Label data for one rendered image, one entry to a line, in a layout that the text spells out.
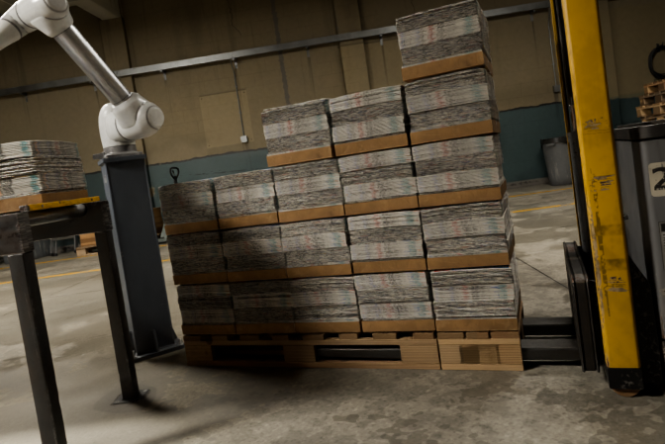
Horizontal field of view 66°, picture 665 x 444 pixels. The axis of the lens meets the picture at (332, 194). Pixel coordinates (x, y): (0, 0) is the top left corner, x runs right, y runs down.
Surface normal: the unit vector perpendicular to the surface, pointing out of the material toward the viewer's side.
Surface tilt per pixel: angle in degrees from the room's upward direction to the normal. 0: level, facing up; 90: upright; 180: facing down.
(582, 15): 90
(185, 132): 90
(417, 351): 90
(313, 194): 90
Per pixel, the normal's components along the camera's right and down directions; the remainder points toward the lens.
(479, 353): -0.37, 0.11
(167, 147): -0.05, 0.06
